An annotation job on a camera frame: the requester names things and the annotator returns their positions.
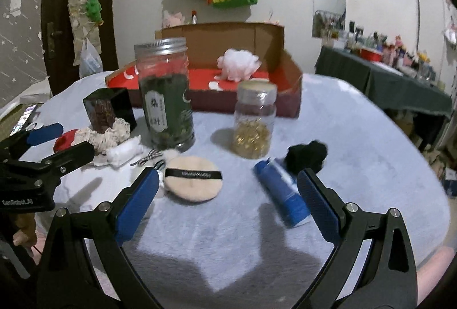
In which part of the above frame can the red plush toy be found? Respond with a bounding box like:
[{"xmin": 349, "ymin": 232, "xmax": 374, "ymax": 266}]
[{"xmin": 53, "ymin": 129, "xmax": 81, "ymax": 153}]

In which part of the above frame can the blue white carton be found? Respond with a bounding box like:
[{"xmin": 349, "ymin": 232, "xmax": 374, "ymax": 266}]
[{"xmin": 443, "ymin": 166, "xmax": 457, "ymax": 196}]

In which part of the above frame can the blue tube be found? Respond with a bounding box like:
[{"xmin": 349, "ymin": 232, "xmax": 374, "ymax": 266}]
[{"xmin": 253, "ymin": 157, "xmax": 313, "ymax": 229}]

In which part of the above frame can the white towel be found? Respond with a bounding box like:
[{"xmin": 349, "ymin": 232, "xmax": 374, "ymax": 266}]
[{"xmin": 95, "ymin": 136, "xmax": 144, "ymax": 167}]

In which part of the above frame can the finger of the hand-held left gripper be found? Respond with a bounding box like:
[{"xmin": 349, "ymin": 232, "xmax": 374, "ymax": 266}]
[
  {"xmin": 36, "ymin": 141, "xmax": 95, "ymax": 185},
  {"xmin": 0, "ymin": 122, "xmax": 64, "ymax": 153}
]

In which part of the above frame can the black box with window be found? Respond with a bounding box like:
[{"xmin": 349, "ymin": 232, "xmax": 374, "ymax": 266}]
[{"xmin": 83, "ymin": 88, "xmax": 137, "ymax": 136}]

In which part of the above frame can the table with green cloth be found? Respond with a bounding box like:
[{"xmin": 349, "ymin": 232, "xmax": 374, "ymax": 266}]
[{"xmin": 314, "ymin": 45, "xmax": 453, "ymax": 121}]

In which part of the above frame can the green plush toy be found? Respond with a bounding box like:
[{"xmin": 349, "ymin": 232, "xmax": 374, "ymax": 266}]
[{"xmin": 86, "ymin": 0, "xmax": 104, "ymax": 25}]

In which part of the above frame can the cream crochet scrunchie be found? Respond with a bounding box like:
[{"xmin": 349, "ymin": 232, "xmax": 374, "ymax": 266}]
[{"xmin": 73, "ymin": 118, "xmax": 132, "ymax": 156}]

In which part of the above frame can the tall jar of green leaves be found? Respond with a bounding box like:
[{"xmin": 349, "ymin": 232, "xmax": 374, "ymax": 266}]
[{"xmin": 134, "ymin": 38, "xmax": 196, "ymax": 153}]

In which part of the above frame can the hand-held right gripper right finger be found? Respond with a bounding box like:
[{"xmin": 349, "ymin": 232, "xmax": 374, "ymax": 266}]
[{"xmin": 296, "ymin": 167, "xmax": 420, "ymax": 309}]

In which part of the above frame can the row of bottles and jars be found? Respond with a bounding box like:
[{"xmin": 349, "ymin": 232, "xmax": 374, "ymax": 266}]
[{"xmin": 321, "ymin": 20, "xmax": 448, "ymax": 89}]

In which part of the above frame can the beige powder puff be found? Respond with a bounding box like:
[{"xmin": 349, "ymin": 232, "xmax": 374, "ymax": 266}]
[{"xmin": 164, "ymin": 156, "xmax": 225, "ymax": 203}]

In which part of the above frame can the red bowl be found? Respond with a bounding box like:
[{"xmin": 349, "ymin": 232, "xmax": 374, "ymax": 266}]
[{"xmin": 359, "ymin": 47, "xmax": 385, "ymax": 62}]

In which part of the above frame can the white bath pouf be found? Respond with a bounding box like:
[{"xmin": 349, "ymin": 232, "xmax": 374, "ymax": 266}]
[{"xmin": 217, "ymin": 49, "xmax": 261, "ymax": 82}]

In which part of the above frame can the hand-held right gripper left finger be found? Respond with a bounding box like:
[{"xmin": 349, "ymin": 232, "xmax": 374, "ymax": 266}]
[{"xmin": 36, "ymin": 167, "xmax": 161, "ymax": 309}]

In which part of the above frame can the white wardrobe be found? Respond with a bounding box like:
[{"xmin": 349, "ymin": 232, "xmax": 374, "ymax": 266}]
[{"xmin": 416, "ymin": 0, "xmax": 457, "ymax": 97}]

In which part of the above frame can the clear plastic bag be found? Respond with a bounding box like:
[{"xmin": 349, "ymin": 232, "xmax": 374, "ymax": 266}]
[{"xmin": 79, "ymin": 38, "xmax": 104, "ymax": 80}]

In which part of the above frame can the beige hanging organizer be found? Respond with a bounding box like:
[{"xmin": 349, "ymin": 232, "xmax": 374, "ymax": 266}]
[{"xmin": 63, "ymin": 0, "xmax": 104, "ymax": 67}]

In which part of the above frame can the pale pink plush toy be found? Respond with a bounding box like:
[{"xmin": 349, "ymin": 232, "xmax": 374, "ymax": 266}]
[{"xmin": 161, "ymin": 10, "xmax": 187, "ymax": 30}]

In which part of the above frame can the small jar of gold capsules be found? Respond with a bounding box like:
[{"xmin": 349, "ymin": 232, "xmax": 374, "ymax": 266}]
[{"xmin": 233, "ymin": 80, "xmax": 278, "ymax": 159}]

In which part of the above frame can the person's left hand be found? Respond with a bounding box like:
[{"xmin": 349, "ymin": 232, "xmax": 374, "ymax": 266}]
[{"xmin": 12, "ymin": 212, "xmax": 38, "ymax": 247}]

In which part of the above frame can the metal door handle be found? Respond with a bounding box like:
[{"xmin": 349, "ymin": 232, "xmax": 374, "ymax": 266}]
[{"xmin": 46, "ymin": 22, "xmax": 63, "ymax": 58}]

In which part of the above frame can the dark wooden door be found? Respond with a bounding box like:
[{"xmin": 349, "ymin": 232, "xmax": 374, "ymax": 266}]
[{"xmin": 41, "ymin": 0, "xmax": 120, "ymax": 96}]

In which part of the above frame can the black fluffy scrunchie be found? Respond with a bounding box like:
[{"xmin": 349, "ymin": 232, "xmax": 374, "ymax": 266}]
[{"xmin": 284, "ymin": 140, "xmax": 328, "ymax": 175}]

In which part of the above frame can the black white striped ribbon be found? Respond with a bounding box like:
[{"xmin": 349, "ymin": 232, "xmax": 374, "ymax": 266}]
[{"xmin": 130, "ymin": 149, "xmax": 167, "ymax": 170}]

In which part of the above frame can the cardboard box with red lining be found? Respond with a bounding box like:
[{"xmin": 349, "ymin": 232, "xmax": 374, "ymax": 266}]
[{"xmin": 105, "ymin": 22, "xmax": 303, "ymax": 119}]

